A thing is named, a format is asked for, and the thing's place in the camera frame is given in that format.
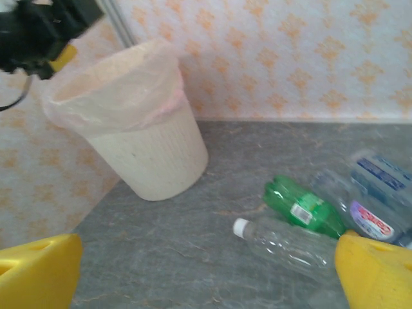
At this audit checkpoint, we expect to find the cream plastic waste bin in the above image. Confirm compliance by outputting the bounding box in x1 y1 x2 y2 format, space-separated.
41 37 210 203

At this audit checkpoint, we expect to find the aluminium frame post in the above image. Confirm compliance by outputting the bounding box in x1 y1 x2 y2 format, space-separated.
104 0 138 48

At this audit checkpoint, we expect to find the blue label bottle blue cap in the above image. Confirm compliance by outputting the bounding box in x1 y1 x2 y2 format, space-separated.
349 151 412 207

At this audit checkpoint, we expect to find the aluminium table back strip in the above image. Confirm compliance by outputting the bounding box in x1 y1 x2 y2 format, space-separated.
192 115 412 124

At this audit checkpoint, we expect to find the clear bottle purple label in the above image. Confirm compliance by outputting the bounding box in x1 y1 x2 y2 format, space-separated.
310 170 412 248

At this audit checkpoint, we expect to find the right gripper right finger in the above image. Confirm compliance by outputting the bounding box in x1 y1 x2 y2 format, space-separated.
333 229 412 309

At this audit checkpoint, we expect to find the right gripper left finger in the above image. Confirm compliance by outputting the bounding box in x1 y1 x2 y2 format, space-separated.
0 233 84 309

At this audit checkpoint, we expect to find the pink plastic bin liner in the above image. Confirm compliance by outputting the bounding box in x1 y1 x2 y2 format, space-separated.
40 37 191 136

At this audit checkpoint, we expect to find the green bottle white barcode label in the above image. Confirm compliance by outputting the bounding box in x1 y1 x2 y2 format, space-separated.
263 174 348 241

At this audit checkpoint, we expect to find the clear bottle white cap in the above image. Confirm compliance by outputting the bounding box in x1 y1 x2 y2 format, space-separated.
232 216 342 284

